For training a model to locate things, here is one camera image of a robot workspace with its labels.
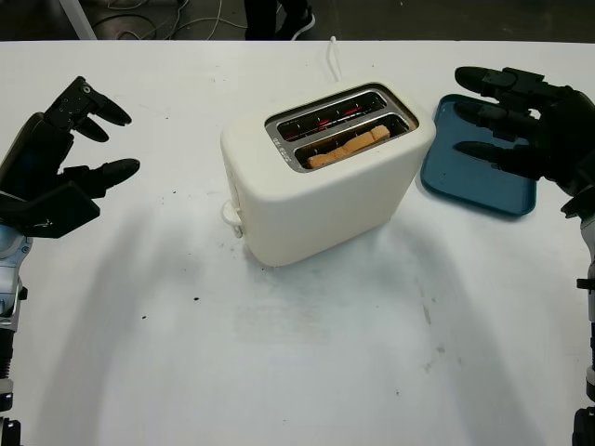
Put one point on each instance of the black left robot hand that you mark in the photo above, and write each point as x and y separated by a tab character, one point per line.
32	148

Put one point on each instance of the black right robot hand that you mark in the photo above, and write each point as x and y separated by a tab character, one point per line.
562	135

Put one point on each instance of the toast slice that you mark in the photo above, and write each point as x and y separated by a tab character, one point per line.
344	149

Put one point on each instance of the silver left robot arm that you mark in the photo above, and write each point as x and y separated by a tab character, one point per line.
11	260

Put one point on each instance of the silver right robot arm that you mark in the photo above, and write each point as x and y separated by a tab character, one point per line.
588	260

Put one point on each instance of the cream white two-slot toaster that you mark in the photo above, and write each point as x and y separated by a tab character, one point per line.
325	204

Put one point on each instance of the teal plastic tray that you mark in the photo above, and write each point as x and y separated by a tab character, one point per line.
469	186

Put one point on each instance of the white table leg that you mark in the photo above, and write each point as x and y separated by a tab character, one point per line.
76	18

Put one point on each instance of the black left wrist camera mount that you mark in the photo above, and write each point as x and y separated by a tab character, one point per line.
51	213

